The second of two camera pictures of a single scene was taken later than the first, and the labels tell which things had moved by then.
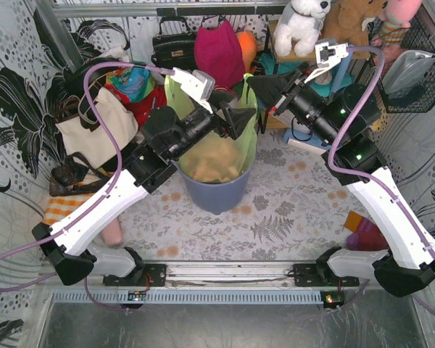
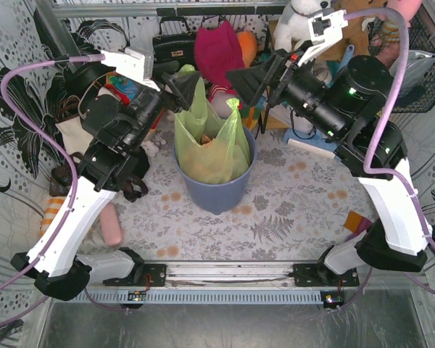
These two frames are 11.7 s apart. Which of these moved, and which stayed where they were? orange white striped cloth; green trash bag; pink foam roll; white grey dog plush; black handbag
Moved: green trash bag
Stayed: pink foam roll; orange white striped cloth; white grey dog plush; black handbag
